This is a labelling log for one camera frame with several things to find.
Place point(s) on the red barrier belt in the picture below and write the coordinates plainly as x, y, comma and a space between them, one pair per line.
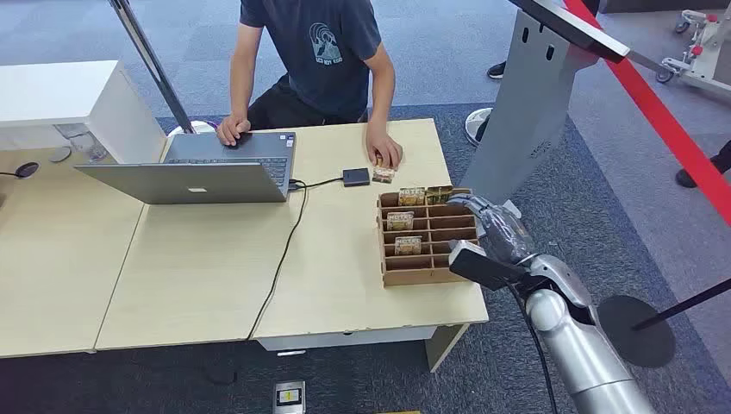
657, 114

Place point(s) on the wooden desk leg panel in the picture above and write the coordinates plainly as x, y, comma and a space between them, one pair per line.
445, 345

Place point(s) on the black usb hub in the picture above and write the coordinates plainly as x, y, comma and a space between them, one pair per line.
356, 177

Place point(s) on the clear plastic holder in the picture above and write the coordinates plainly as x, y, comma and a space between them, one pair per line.
85, 143

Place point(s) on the grey kiosk stand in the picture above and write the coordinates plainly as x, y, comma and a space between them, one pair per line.
525, 114

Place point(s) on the silver laptop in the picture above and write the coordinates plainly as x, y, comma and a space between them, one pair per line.
188, 183

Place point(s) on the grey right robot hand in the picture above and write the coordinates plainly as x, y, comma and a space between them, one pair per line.
502, 234

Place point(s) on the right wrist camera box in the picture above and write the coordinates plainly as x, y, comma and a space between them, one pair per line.
479, 265

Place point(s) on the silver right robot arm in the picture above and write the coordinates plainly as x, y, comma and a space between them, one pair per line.
582, 354

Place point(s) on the wooden card organizer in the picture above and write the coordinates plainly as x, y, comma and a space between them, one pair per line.
411, 275

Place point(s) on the silver floor socket box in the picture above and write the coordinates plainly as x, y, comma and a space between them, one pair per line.
289, 397

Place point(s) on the white wheeled cart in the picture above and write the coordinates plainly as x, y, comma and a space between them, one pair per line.
708, 63

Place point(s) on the round silver stanchion base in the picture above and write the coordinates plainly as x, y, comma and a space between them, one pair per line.
474, 123

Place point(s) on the white desk frame rail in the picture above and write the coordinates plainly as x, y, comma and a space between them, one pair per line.
342, 338

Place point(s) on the person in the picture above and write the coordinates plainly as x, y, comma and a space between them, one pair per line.
497, 70
688, 178
320, 74

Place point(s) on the white cabinet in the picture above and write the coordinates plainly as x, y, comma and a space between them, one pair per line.
57, 91

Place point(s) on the black round desk grommet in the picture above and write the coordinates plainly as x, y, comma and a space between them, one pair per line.
26, 169

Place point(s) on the person's right forearm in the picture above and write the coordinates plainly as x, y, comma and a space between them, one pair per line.
241, 91

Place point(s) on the person's left hand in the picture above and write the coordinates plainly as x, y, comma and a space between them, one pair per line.
381, 146

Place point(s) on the person's left forearm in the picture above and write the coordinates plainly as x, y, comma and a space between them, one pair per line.
381, 100

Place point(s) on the grey round desk grommet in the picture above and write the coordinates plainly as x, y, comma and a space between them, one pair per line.
59, 154

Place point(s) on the silver pole with round base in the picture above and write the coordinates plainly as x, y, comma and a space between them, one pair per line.
151, 63

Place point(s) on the person's right hand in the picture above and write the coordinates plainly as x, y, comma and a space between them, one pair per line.
233, 128

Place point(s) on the black stanchion with round base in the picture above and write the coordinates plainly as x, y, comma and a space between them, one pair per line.
639, 343

